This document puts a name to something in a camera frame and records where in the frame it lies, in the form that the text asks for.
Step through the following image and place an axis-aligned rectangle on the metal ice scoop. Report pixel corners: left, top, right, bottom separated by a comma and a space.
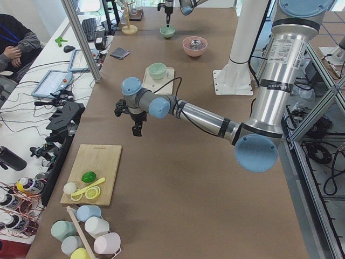
189, 39, 203, 50

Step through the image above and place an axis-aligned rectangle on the grey folded cloth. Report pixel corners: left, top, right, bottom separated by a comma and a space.
110, 47, 130, 60

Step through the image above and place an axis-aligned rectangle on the grey mug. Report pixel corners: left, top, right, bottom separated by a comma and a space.
61, 236, 84, 256

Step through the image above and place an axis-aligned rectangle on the green lime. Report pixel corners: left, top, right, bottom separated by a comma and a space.
81, 171, 96, 183

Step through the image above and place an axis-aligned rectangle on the bamboo cutting board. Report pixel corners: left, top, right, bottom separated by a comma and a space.
60, 144, 122, 206

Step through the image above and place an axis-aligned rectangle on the black computer mouse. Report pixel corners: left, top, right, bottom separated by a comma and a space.
63, 45, 75, 53

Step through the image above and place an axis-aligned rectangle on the black tray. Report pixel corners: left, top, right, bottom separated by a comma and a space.
129, 9, 143, 21

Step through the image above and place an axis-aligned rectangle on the blue mug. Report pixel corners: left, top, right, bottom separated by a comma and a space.
76, 205, 101, 222

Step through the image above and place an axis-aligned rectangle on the yellow mug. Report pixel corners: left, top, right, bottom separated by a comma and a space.
70, 248, 90, 259

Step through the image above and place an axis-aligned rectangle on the wooden mug tree stand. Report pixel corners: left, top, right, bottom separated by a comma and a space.
119, 1, 138, 35

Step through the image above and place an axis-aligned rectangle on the black water bottle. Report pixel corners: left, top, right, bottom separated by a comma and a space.
1, 146, 27, 171

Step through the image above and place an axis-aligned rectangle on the yellow plastic knife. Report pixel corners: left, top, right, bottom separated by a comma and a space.
71, 177, 106, 196

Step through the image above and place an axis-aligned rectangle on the green bowl on tray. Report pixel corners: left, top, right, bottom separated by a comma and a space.
149, 71, 166, 80

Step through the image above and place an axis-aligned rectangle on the seated person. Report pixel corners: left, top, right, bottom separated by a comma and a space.
1, 13, 43, 82

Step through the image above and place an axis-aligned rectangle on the black tool holder rack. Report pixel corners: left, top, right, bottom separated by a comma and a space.
45, 101, 85, 144

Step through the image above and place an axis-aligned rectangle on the pink mug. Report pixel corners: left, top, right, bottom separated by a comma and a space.
94, 232, 121, 254

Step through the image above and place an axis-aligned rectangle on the green bowl robot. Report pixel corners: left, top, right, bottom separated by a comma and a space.
160, 25, 175, 39
148, 63, 167, 73

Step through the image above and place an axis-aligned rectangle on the black keyboard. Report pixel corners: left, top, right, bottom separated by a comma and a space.
81, 18, 96, 42

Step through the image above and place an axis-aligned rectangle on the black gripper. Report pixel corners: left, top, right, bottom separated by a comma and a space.
130, 112, 147, 137
157, 0, 173, 28

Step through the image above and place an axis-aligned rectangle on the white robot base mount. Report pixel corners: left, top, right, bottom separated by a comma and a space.
213, 0, 270, 96

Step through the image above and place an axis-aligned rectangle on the aluminium frame post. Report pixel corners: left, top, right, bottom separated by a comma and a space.
61, 0, 101, 83

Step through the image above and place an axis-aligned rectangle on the green mug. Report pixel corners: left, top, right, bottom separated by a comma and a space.
51, 220, 77, 242

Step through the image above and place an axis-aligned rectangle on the pink bowl with ice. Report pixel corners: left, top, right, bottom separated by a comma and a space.
182, 36, 208, 57

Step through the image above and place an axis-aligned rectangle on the beige rabbit serving tray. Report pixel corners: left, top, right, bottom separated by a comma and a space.
142, 67, 175, 94

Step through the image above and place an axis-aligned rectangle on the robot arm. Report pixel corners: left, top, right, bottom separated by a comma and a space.
114, 1, 332, 172
157, 0, 208, 28

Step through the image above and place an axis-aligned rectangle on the white garlic bulb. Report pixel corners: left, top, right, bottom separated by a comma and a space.
63, 182, 77, 195

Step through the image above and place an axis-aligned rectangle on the white mug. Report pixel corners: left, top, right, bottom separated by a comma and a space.
84, 216, 110, 238

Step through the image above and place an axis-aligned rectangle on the yellow paint bottle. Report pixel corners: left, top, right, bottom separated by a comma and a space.
16, 178, 44, 195

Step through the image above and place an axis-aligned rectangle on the teach pendant tablet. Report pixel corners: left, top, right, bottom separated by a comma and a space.
31, 70, 73, 99
68, 49, 89, 73

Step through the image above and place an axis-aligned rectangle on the lemon slice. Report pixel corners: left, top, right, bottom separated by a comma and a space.
70, 194, 83, 202
85, 186, 101, 200

